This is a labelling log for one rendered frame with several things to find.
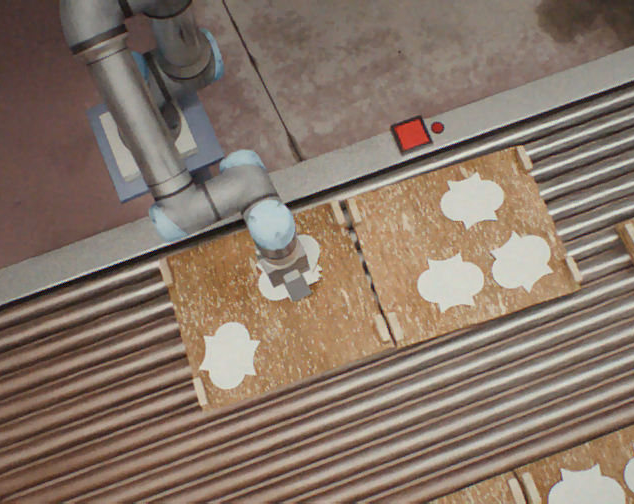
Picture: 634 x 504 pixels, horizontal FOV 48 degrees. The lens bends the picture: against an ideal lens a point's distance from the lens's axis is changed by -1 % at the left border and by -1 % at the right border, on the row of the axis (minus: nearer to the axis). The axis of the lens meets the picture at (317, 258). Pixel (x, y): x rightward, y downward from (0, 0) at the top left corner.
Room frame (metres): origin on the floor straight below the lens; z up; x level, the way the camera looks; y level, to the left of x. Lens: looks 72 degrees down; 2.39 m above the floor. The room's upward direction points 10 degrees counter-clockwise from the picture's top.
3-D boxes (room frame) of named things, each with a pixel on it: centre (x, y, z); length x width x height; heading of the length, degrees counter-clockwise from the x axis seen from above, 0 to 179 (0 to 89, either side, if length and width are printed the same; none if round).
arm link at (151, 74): (0.88, 0.33, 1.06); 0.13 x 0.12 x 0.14; 106
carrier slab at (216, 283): (0.39, 0.11, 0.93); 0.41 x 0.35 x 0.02; 99
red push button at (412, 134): (0.72, -0.26, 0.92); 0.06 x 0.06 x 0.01; 10
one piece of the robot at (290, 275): (0.42, 0.06, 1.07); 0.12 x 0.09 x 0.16; 18
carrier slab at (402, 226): (0.45, -0.31, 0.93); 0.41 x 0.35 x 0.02; 98
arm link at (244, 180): (0.53, 0.11, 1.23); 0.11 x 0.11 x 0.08; 16
